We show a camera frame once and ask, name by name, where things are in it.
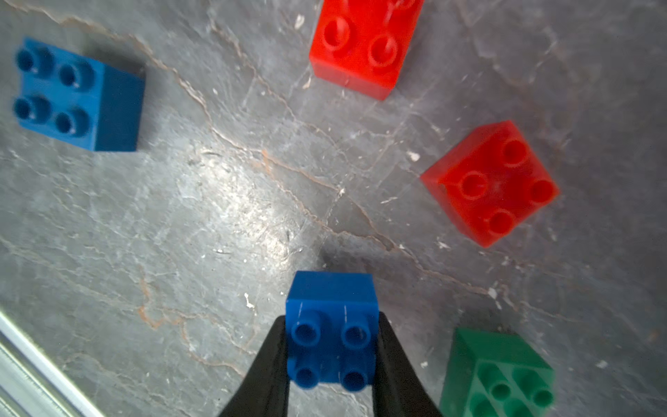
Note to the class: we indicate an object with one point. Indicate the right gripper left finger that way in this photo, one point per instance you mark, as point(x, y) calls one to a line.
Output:
point(265, 389)

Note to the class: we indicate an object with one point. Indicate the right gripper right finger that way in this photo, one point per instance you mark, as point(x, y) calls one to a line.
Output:
point(397, 390)

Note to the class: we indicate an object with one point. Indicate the dark green lego brick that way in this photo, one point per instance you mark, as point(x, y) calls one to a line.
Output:
point(495, 374)

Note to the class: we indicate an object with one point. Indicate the blue lego brick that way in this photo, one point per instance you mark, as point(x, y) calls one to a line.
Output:
point(332, 327)
point(77, 99)

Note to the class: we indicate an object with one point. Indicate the red lego brick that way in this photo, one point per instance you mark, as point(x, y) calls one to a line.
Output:
point(490, 182)
point(361, 45)

